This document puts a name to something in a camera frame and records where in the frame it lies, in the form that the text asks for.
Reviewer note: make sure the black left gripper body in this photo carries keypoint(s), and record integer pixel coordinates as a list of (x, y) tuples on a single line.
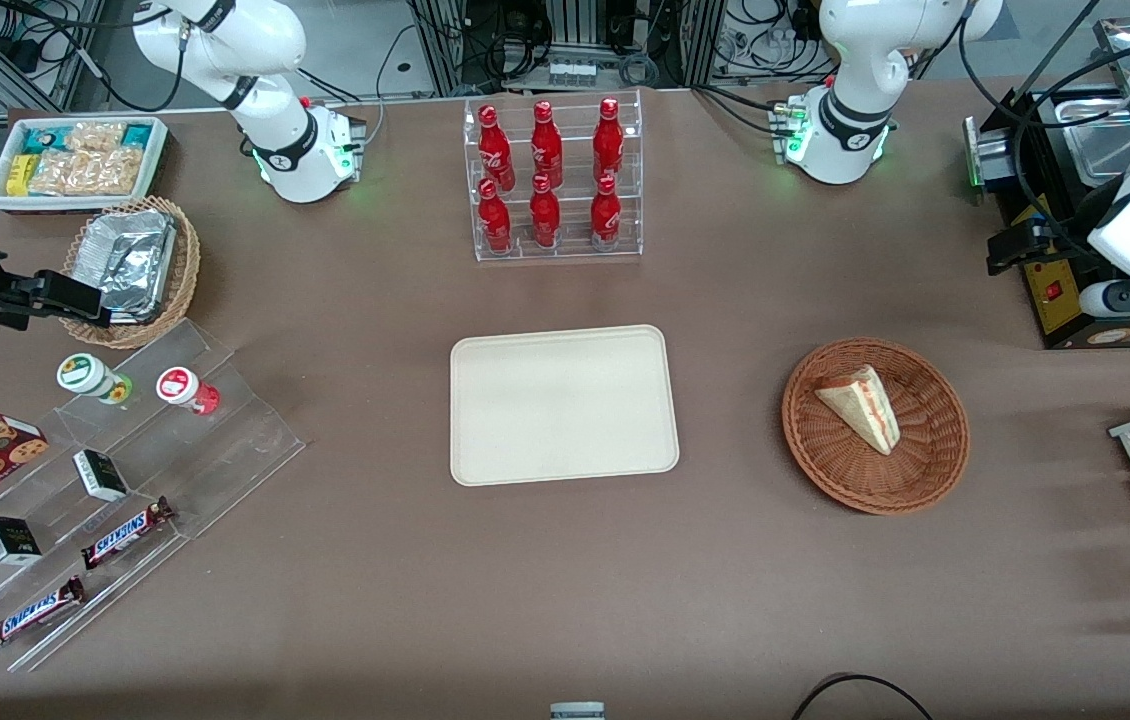
[(1053, 243)]

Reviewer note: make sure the triangle sandwich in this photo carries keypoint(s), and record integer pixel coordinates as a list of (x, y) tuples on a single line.
[(865, 415)]

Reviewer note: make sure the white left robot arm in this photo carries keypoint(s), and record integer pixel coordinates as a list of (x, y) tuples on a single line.
[(855, 60)]

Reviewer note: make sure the light tan wicker basket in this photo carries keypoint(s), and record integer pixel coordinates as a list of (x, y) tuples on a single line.
[(187, 260)]

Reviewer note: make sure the brown round wicker basket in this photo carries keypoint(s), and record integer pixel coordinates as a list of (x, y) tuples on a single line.
[(915, 470)]

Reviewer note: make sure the beige rectangular tray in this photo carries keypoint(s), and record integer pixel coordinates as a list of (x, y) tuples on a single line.
[(565, 405)]

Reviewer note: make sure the black food warmer appliance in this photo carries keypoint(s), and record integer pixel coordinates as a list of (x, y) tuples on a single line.
[(1060, 310)]

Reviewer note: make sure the stacked aluminium foil containers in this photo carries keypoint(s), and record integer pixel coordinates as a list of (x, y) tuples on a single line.
[(130, 260)]

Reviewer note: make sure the green lid yogurt cup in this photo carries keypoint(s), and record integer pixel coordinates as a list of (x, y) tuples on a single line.
[(85, 373)]

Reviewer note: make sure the stainless steel pan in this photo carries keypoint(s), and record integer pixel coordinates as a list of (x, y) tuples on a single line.
[(1105, 150)]

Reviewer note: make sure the clear bag of crackers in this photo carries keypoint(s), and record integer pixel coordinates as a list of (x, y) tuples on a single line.
[(95, 135), (85, 172)]

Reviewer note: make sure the yellow snack packet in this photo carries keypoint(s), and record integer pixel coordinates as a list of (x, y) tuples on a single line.
[(18, 175)]

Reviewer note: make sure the red lid yogurt cup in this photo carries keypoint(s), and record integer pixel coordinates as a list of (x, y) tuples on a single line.
[(178, 385)]

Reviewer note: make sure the white plastic snack bin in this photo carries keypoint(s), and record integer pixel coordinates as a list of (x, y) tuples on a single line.
[(157, 170)]

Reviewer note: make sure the teal snack packet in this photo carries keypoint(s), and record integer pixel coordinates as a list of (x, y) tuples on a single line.
[(138, 135), (45, 140)]

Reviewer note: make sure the small black carton box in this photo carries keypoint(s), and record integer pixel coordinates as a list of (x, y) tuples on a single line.
[(10, 540), (100, 475)]

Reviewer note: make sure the clear acrylic stepped shelf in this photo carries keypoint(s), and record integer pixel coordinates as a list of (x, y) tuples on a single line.
[(245, 440)]

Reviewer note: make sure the Snickers chocolate bar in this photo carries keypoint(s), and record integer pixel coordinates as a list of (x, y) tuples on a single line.
[(33, 613), (125, 533)]

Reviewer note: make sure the clear acrylic bottle rack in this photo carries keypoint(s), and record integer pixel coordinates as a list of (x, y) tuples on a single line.
[(625, 170)]

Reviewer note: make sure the red cola bottle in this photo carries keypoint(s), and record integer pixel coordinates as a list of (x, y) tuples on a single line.
[(495, 222), (608, 143), (495, 150), (605, 215), (546, 148), (545, 215)]

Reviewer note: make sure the white power strip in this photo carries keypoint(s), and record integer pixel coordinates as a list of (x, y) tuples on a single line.
[(570, 73)]

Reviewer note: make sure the small grey device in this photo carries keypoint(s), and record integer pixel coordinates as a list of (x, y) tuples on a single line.
[(577, 711)]

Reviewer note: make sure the aluminium frame rack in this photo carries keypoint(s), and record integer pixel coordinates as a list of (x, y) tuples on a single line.
[(580, 20)]

